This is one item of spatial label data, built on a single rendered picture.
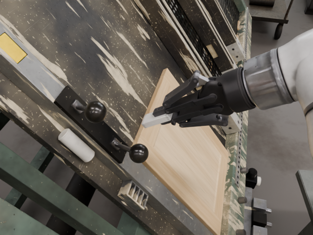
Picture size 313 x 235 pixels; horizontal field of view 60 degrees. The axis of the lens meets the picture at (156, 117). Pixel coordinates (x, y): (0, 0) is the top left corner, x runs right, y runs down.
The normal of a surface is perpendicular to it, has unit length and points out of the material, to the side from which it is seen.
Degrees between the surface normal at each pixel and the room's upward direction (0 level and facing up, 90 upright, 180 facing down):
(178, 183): 54
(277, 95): 90
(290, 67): 62
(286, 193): 0
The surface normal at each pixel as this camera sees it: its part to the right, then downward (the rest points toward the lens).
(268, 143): 0.00, -0.70
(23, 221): 0.78, -0.26
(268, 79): -0.54, 0.16
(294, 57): -0.84, -0.15
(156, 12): -0.26, 0.70
